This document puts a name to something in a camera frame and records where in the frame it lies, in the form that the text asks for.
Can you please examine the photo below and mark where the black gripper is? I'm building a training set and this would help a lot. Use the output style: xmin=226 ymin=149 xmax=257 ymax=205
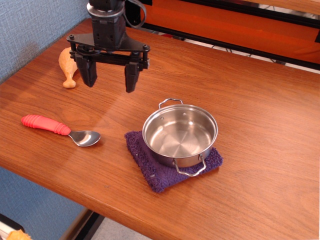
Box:
xmin=67 ymin=16 xmax=150 ymax=93

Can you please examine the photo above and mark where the orange panel with black frame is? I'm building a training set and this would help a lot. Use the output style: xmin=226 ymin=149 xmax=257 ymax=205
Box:
xmin=125 ymin=0 xmax=320 ymax=70

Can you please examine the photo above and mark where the small stainless steel pot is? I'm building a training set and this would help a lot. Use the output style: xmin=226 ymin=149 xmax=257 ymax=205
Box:
xmin=142 ymin=98 xmax=218 ymax=177

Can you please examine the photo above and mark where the toy chicken drumstick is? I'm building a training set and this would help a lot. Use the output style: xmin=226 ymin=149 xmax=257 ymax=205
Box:
xmin=58 ymin=47 xmax=78 ymax=89

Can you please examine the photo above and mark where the orange toy at corner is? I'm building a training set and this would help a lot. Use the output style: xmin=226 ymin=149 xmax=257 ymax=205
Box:
xmin=6 ymin=230 xmax=32 ymax=240

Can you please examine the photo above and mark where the red handled metal spoon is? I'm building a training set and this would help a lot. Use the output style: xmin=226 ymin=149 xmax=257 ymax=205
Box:
xmin=21 ymin=114 xmax=101 ymax=147

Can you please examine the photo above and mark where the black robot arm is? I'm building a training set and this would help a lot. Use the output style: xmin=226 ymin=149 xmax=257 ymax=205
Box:
xmin=67 ymin=0 xmax=150 ymax=93

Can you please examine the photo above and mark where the purple terry cloth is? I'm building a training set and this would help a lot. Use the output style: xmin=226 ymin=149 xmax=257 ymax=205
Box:
xmin=124 ymin=131 xmax=223 ymax=193

